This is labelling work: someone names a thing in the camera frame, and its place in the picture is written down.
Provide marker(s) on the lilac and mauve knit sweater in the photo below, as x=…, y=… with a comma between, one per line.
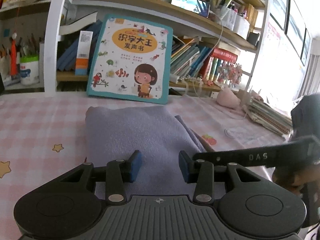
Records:
x=158, y=135

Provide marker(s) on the colourful star jar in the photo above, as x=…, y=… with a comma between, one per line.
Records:
x=229, y=74

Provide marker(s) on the stack of notebooks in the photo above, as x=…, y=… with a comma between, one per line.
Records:
x=269, y=118

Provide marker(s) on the pink plush toy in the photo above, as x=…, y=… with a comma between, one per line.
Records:
x=227, y=98

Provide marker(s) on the white power adapter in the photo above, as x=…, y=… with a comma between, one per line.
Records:
x=174, y=78

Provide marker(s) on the row of leaning books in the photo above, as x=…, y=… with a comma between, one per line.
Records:
x=187, y=56

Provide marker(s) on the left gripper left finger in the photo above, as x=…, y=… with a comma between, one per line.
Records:
x=119, y=172

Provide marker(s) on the propped phone on shelf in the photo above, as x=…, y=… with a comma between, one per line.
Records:
x=197, y=6

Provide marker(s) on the white tub with green lid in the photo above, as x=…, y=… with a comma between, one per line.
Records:
x=29, y=70

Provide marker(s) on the white and orange box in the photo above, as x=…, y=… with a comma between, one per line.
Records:
x=82, y=56

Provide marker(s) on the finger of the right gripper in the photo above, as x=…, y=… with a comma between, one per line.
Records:
x=304, y=150

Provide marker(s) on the red dictionary books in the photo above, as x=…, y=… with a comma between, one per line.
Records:
x=210, y=69

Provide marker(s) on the right hand holding gripper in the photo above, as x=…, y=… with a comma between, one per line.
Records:
x=294, y=181

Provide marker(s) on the pink checked tablecloth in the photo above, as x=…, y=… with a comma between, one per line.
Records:
x=42, y=138

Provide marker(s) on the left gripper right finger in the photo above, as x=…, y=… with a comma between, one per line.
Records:
x=198, y=172

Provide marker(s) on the teal children's sound book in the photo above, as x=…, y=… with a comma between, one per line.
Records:
x=131, y=60

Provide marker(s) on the white wooden bookshelf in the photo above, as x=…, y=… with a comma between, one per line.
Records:
x=49, y=16

